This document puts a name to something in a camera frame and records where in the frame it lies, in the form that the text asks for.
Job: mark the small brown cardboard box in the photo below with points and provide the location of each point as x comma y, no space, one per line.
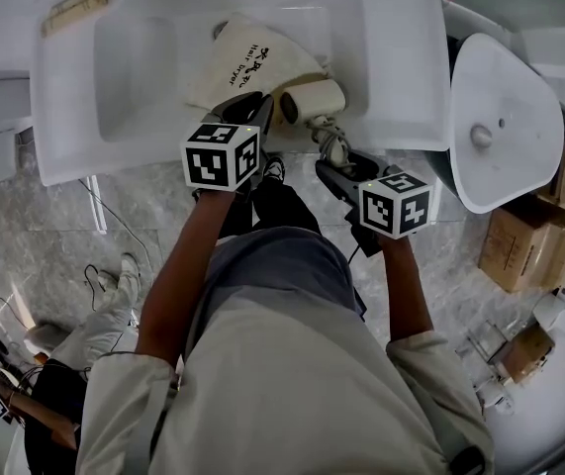
527,354

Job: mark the person's light grey shirt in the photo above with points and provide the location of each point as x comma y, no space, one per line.
287,389

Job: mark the beige cloth bag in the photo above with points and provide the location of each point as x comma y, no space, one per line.
257,62

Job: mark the white toilet lid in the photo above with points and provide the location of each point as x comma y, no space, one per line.
556,314

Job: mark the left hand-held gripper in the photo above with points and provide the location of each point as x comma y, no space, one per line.
210,161

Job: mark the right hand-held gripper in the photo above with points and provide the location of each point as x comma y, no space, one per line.
393,206

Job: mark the large brown cardboard box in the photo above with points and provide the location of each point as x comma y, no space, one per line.
529,248

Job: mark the white oval wash basin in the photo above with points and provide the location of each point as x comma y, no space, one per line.
514,117

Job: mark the beige hair dryer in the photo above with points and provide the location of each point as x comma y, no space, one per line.
314,98

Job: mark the person's left forearm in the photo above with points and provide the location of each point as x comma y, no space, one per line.
183,275

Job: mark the person's dark trousers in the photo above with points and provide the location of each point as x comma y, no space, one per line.
282,206

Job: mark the person's shoe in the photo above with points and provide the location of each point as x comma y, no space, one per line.
274,167

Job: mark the person's right forearm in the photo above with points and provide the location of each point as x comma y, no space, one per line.
405,290

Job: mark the white rectangular sink basin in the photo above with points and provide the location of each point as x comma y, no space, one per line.
391,67

